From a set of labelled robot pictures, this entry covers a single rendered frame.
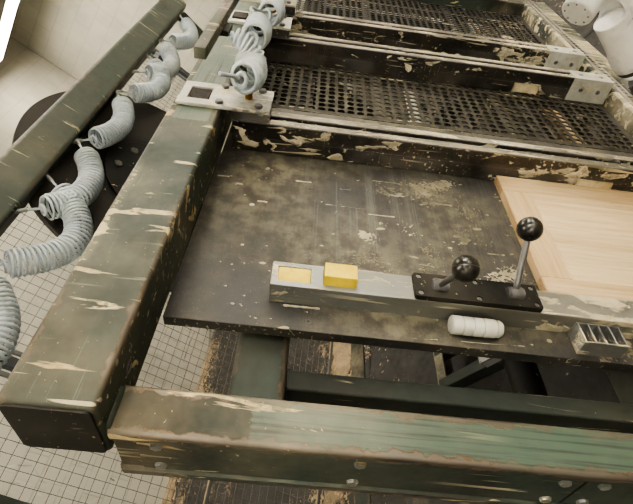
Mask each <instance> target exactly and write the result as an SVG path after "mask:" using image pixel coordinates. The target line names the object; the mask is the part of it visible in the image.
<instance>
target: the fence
mask: <svg viewBox="0 0 633 504"><path fill-rule="evenodd" d="M279 267H289V268H298V269H307V270H311V277H310V284H309V283H299V282H290V281H281V280H277V279H278V272H279ZM323 274H324V267H322V266H313V265H304V264H295V263H286V262H277V261H274V262H273V268H272V274H271V281H270V292H269V301H274V302H283V303H293V304H302V305H312V306H321V307H330V308H340V309H349V310H358V311H368V312H377V313H387V314H396V315H405V316H415V317H424V318H433V319H443V320H448V319H449V317H450V316H451V315H459V316H469V317H478V318H487V319H495V320H499V321H501V322H502V323H503V325H504V326H508V327H518V328H527V329H537V330H546V331H555V332H565V333H568V332H569V330H570V329H571V328H572V327H573V326H574V325H575V323H576V322H580V323H589V324H598V325H608V326H617V327H620V328H619V329H620V331H621V333H622V334H623V336H624V338H625V339H630V340H633V301H629V300H620V299H611V298H602V297H593V296H583V295H574V294H565V293H556V292H547V291H538V290H536V291H537V293H538V295H539V298H540V300H541V302H542V305H543V307H544V309H543V310H542V312H541V313H538V312H529V311H520V310H511V309H501V308H492V307H483V306H474V305H465V304H455V303H446V302H437V301H428V300H418V299H415V297H414V290H413V284H412V276H403V275H394V274H385V273H376V272H367V271H358V281H357V285H356V289H354V288H345V287H336V286H327V285H323Z"/></svg>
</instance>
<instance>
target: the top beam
mask: <svg viewBox="0 0 633 504"><path fill-rule="evenodd" d="M230 36H231V35H230V34H229V36H228V37H226V36H219V37H218V39H217V41H216V42H215V44H214V46H213V48H212V49H211V51H210V53H209V55H208V57H207V58H206V60H203V59H199V60H198V61H197V63H196V65H195V66H194V68H193V70H192V71H191V73H190V75H189V76H188V78H187V80H186V81H185V83H186V82H187V81H197V82H205V83H213V84H219V85H222V84H223V83H227V84H229V85H230V86H233V85H232V83H231V78H228V77H223V76H219V75H218V72H219V71H221V72H226V73H230V72H231V68H232V66H233V65H234V64H235V57H236V55H237V53H238V52H239V50H238V49H236V48H235V47H233V46H232V41H233V40H231V38H230ZM185 83H184V85H185ZM184 85H183V86H182V88H181V90H182V89H183V87H184ZM181 90H180V91H179V93H178V95H179V94H180V92H181ZM178 95H177V96H176V98H175V100H176V99H177V97H178ZM175 100H174V101H173V103H172V105H171V106H170V108H169V110H168V111H167V113H166V115H165V116H164V118H163V120H162V121H161V123H160V125H159V126H158V128H157V130H156V132H155V133H154V135H153V137H152V138H151V140H150V142H149V143H148V145H147V147H146V148H145V150H144V152H143V153H142V155H141V157H140V158H139V160H138V162H137V163H136V165H135V167H134V168H133V170H132V172H131V173H130V175H129V177H128V178H127V180H126V182H125V183H124V185H123V187H122V188H121V190H120V192H119V193H118V195H117V197H116V198H115V200H114V202H113V203H112V205H111V207H110V208H109V210H108V212H107V214H106V215H105V217H104V219H103V220H102V222H101V224H100V225H99V227H98V229H97V230H96V232H95V234H94V235H93V237H92V239H91V240H90V242H89V244H88V245H87V247H86V249H85V250H84V252H83V254H82V255H81V257H80V259H79V260H78V262H77V264H76V265H75V267H74V269H73V270H72V272H71V274H70V275H69V277H68V279H67V280H66V282H65V284H64V285H63V287H62V289H61V290H60V292H59V294H58V295H57V297H56V299H55V301H54V302H53V304H52V306H51V307H50V309H49V311H48V312H47V314H46V316H45V317H44V319H43V321H42V322H41V324H40V326H39V327H38V329H37V331H36V332H35V334H34V336H33V337H32V339H31V341H30V342H29V344H28V346H27V347H26V349H25V351H24V352H23V354H22V356H21V357H20V359H19V361H18V362H17V364H16V366H15V367H14V369H13V371H12V372H11V374H10V376H9V377H8V379H7V381H6V383H5V384H4V386H3V388H2V389H1V391H0V411H1V413H2V414H3V416H4V417H5V419H6V420H7V421H8V423H9V424H10V426H11V427H12V429H13V430H14V431H15V433H16V434H17V436H18V437H19V438H20V440H21V441H22V443H23V444H24V445H27V446H30V447H41V448H52V449H63V450H75V451H86V452H97V453H105V452H106V451H107V450H110V449H112V448H113V446H114V441H113V440H111V439H109V438H108V436H107V429H106V423H107V420H108V418H109V415H110V413H111V410H112V407H113V405H114V402H115V400H116V397H117V395H118V392H119V389H120V387H121V385H122V386H125V384H127V385H130V386H135V385H136V383H137V380H138V377H139V374H140V372H141V369H142V366H143V363H144V361H145V358H146V355H147V352H148V350H149V347H150V344H151V341H152V339H153V336H154V333H155V330H156V328H157V325H158V322H159V319H160V317H161V314H162V311H163V308H164V306H165V303H166V300H167V297H168V295H169V292H170V289H171V286H172V284H173V281H174V278H175V275H176V273H177V270H178V267H179V264H180V262H181V259H182V256H183V254H184V251H185V248H186V245H187V243H188V240H189V237H190V234H191V232H192V229H193V226H194V223H195V221H196V218H197V215H198V212H199V210H200V207H201V204H202V201H203V199H204V196H205V193H206V190H207V188H208V185H209V182H210V179H211V177H212V174H213V171H214V168H215V166H216V163H217V160H218V157H219V155H220V152H221V149H222V146H223V144H224V141H225V138H226V135H227V133H228V130H229V127H230V124H231V122H232V119H233V118H232V111H231V110H223V109H215V108H205V107H198V106H190V105H184V104H176V102H175Z"/></svg>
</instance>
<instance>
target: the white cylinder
mask: <svg viewBox="0 0 633 504"><path fill-rule="evenodd" d="M448 331H449V333H450V334H454V335H464V336H473V337H483V338H492V339H494V338H500V337H502V336H503V334H504V325H503V323H502V322H501V321H499V320H495V319H487V318H478V317H469V316H459V315H451V316H450V317H449V319H448Z"/></svg>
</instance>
